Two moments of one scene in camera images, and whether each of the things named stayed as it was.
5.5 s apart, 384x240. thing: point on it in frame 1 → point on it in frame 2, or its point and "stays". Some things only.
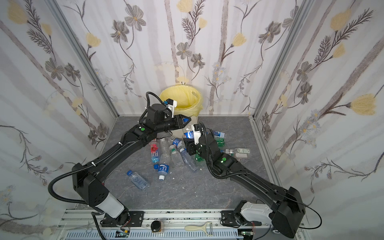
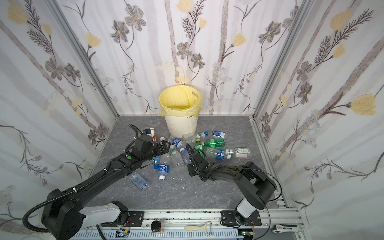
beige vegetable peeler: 207,227 stays
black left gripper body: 175,122 → 162,147
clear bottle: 137,180 stays
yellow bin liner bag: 189,100 stays
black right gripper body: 192,146 → 195,160
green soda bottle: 220,142 stays
